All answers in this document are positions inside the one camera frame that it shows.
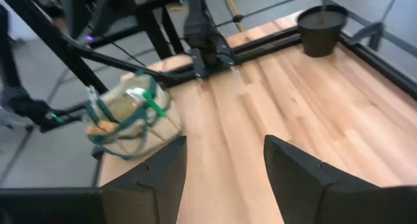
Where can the green plant black pot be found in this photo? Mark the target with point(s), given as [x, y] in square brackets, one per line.
[321, 35]

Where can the black aluminium table frame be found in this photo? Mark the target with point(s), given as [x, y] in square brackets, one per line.
[267, 45]

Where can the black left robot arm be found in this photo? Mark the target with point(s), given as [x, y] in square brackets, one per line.
[203, 28]

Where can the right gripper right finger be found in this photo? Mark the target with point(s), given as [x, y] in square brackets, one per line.
[309, 191]

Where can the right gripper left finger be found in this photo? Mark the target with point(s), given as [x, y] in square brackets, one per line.
[156, 185]

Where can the beige green gardening bag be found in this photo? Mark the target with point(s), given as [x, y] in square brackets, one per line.
[114, 106]

